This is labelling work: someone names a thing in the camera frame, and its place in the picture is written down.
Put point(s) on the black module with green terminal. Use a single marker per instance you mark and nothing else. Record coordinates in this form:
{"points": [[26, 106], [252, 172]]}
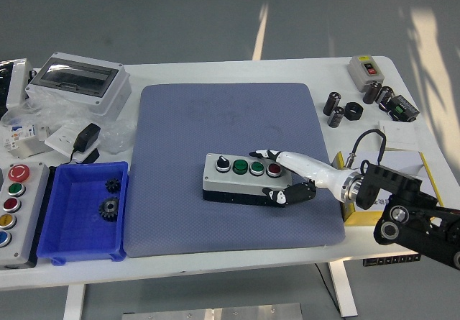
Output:
{"points": [[404, 108]]}

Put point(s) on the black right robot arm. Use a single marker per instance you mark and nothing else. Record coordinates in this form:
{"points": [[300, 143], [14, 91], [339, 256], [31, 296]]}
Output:
{"points": [[395, 187]]}

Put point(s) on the grey-blue table mat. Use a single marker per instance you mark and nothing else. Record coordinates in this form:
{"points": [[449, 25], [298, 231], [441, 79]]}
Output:
{"points": [[179, 126]]}

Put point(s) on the clear plastic bag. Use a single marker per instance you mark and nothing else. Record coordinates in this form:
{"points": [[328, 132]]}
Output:
{"points": [[54, 109]]}

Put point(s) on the white wall switch plate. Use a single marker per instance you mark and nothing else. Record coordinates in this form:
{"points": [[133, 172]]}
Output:
{"points": [[400, 134]]}

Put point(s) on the white enclosure with dark window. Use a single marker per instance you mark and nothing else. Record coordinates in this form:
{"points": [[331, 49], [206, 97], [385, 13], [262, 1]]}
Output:
{"points": [[16, 86]]}

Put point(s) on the blue plastic bin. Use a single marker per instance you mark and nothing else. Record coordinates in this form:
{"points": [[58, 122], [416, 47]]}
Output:
{"points": [[75, 233]]}

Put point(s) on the black hex nut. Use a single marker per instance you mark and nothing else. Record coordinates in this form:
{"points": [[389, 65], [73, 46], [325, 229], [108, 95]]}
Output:
{"points": [[350, 113]]}

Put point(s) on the white circuit breaker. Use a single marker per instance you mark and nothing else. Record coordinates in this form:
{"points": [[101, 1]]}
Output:
{"points": [[25, 144]]}

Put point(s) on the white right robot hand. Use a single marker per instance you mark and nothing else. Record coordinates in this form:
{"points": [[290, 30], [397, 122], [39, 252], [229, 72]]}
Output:
{"points": [[309, 169]]}

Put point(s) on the grey four-button control box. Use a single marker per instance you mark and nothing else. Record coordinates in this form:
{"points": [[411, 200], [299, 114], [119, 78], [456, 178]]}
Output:
{"points": [[223, 185]]}

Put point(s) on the black table control panel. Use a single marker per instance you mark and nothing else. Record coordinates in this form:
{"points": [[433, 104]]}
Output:
{"points": [[391, 260]]}

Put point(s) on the black cylindrical capacitor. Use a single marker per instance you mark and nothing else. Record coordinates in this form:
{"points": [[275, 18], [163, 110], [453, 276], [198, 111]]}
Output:
{"points": [[331, 104], [384, 97], [336, 116], [371, 93]]}

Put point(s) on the black power adapter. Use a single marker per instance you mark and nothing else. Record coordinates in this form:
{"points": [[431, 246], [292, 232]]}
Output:
{"points": [[86, 136]]}

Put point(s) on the small black bevel gear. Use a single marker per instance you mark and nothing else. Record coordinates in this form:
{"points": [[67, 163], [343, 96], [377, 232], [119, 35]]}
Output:
{"points": [[113, 185]]}

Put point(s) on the large black bevel gear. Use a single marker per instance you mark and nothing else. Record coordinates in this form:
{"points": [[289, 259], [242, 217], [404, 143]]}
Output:
{"points": [[109, 209]]}

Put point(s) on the grey metal base plate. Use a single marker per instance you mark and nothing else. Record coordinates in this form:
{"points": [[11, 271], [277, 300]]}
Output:
{"points": [[215, 313]]}

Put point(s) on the grey enclosure with clear lid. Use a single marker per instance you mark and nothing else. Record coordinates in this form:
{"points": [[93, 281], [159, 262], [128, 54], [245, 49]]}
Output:
{"points": [[104, 99]]}

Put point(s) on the white table leg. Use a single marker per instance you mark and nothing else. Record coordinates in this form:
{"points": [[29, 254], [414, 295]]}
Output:
{"points": [[73, 302], [345, 291]]}

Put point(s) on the grey five-button control box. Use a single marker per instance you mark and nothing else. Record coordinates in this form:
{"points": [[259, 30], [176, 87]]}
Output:
{"points": [[30, 205]]}

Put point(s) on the yellow and white cardboard box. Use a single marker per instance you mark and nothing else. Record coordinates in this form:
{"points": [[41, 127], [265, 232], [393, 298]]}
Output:
{"points": [[402, 160]]}

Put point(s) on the small black plug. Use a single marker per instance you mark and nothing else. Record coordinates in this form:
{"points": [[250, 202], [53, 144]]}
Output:
{"points": [[93, 155]]}

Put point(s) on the grey red-black push-button switch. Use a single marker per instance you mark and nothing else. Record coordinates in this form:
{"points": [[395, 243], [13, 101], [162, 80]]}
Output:
{"points": [[359, 72]]}

